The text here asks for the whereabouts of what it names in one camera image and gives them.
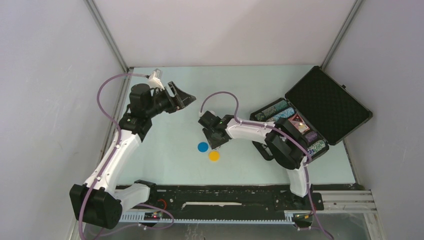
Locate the blue chip row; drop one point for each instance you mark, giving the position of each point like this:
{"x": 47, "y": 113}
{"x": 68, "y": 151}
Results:
{"x": 285, "y": 114}

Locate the clear dealer button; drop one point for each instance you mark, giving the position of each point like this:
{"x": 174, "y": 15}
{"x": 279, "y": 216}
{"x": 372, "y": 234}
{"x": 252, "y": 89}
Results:
{"x": 302, "y": 127}

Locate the purple chip row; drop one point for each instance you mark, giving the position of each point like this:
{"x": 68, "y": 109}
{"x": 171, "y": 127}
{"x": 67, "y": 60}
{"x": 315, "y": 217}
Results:
{"x": 311, "y": 136}

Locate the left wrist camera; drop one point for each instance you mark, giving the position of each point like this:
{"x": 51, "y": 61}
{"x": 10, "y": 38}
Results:
{"x": 154, "y": 80}

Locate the blue disc chip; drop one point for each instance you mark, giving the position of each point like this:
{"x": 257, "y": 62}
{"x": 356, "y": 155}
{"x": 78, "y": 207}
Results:
{"x": 203, "y": 147}

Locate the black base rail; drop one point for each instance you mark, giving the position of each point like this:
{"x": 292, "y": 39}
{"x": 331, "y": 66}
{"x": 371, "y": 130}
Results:
{"x": 232, "y": 202}

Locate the black poker case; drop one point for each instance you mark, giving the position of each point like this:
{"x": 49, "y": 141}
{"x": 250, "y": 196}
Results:
{"x": 326, "y": 107}

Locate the yellow disc chip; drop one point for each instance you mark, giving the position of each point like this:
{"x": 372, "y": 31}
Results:
{"x": 214, "y": 156}

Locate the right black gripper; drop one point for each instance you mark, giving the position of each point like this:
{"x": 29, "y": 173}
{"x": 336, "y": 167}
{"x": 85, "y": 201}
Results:
{"x": 214, "y": 143}

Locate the red card deck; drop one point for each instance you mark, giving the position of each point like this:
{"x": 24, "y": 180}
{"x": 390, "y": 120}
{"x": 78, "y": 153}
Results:
{"x": 296, "y": 118}

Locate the green chip row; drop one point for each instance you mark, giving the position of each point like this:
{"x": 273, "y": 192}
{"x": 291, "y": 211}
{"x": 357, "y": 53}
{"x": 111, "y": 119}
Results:
{"x": 271, "y": 110}

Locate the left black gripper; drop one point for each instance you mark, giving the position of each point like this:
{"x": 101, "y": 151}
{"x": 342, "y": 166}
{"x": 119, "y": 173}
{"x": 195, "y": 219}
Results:
{"x": 184, "y": 99}

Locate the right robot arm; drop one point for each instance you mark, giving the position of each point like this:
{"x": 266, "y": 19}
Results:
{"x": 288, "y": 147}

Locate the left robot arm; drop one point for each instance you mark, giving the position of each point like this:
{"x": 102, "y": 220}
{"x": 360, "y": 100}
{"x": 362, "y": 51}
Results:
{"x": 96, "y": 202}

